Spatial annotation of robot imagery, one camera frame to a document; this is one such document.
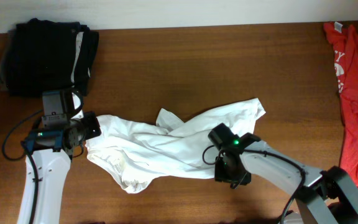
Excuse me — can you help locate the white t-shirt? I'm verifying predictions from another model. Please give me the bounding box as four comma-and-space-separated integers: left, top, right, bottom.
86, 98, 265, 194

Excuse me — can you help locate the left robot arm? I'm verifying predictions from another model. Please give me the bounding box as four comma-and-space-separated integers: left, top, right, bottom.
17, 111, 101, 223

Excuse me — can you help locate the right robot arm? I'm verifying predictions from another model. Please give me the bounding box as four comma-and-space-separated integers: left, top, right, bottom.
208, 123, 358, 223

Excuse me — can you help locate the folded black clothes stack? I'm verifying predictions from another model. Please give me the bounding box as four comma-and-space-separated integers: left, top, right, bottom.
0, 18, 99, 97

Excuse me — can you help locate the red t-shirt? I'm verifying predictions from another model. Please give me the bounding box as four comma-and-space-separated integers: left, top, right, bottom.
323, 22, 358, 188

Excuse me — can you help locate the right black cable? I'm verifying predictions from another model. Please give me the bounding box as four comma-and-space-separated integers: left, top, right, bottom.
201, 144, 307, 224

